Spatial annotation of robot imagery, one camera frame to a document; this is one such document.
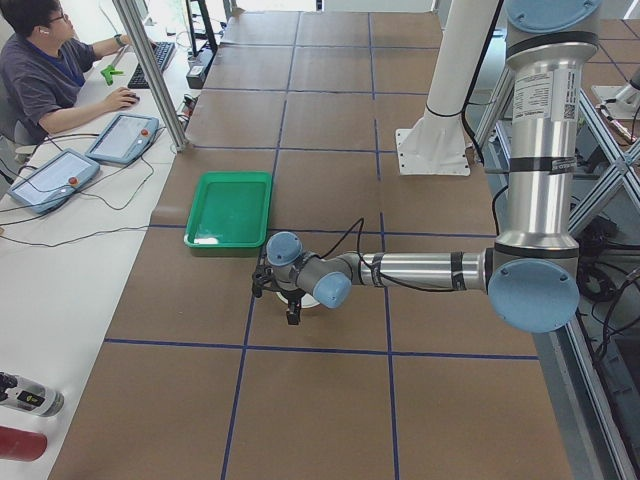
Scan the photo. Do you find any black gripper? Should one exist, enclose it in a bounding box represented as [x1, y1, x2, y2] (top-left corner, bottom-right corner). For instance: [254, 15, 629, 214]
[282, 290, 304, 325]

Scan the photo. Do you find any white round plate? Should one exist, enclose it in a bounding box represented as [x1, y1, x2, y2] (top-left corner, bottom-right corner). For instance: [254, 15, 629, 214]
[276, 291, 320, 309]

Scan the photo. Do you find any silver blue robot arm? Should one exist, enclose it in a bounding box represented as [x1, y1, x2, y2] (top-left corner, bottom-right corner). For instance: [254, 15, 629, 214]
[252, 1, 601, 333]

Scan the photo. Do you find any green plastic tray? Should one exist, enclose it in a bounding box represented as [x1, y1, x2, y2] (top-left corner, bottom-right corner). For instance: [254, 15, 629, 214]
[184, 171, 272, 256]

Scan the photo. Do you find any white central pillar with base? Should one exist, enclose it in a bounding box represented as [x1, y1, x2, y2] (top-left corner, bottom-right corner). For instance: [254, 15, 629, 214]
[396, 0, 502, 176]

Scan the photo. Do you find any far blue teach pendant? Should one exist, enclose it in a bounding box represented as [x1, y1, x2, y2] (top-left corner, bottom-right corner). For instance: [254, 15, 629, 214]
[86, 113, 159, 165]

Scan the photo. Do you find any blue teach pendant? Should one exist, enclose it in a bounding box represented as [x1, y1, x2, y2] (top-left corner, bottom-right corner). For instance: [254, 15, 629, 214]
[8, 149, 100, 214]
[86, 113, 159, 165]

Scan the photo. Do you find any black desktop box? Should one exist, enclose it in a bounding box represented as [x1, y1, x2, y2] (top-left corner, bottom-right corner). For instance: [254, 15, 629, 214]
[186, 47, 214, 90]

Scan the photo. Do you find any near blue teach pendant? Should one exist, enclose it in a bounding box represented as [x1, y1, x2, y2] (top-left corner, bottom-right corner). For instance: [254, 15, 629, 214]
[8, 149, 100, 214]

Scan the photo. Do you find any clear water bottle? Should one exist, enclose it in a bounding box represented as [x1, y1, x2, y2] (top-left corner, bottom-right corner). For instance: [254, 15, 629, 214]
[1, 372, 64, 417]

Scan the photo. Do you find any black keyboard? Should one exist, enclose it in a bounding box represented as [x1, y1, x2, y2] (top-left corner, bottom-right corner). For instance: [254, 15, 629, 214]
[126, 41, 177, 90]

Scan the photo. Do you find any green plastic clamp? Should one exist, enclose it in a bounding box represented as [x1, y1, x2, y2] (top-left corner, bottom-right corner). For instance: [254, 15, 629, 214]
[101, 65, 124, 86]

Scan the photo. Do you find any red bottle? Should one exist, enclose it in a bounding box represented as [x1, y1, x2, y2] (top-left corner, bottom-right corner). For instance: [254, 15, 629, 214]
[0, 426, 48, 462]

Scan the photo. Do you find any seated person in grey shirt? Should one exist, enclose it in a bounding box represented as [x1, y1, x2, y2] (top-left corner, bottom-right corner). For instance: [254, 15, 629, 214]
[1, 0, 135, 144]

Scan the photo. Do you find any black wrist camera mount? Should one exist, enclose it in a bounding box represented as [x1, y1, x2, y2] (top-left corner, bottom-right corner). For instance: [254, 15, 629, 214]
[252, 258, 274, 299]

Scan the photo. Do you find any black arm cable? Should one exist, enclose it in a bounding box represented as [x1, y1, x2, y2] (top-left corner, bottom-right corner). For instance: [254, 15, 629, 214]
[319, 216, 509, 292]

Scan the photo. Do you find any aluminium frame post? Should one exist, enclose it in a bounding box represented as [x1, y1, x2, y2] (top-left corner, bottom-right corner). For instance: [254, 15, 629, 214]
[113, 0, 188, 152]

